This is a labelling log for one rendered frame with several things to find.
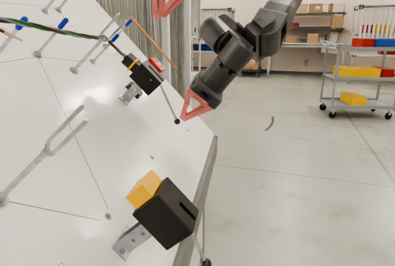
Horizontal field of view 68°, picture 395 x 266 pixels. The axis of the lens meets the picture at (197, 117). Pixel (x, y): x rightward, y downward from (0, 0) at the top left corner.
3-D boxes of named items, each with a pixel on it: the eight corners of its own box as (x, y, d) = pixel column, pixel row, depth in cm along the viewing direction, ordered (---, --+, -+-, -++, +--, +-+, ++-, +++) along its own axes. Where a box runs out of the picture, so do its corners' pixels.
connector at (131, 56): (138, 77, 61) (144, 70, 60) (120, 61, 60) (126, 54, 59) (141, 74, 63) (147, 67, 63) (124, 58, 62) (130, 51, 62)
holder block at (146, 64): (148, 96, 61) (161, 83, 60) (128, 76, 60) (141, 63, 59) (152, 90, 65) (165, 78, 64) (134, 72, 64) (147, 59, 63)
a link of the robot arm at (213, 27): (280, 17, 55) (278, 49, 62) (243, -12, 61) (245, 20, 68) (227, 51, 53) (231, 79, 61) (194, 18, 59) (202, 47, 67)
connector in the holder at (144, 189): (136, 209, 34) (153, 197, 33) (124, 198, 34) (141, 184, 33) (147, 192, 38) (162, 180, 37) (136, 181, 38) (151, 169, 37)
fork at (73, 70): (79, 73, 56) (128, 20, 52) (74, 76, 54) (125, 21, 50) (71, 66, 56) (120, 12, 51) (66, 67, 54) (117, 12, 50)
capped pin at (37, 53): (33, 50, 50) (64, 13, 47) (42, 56, 50) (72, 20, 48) (31, 53, 49) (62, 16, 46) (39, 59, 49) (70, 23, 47)
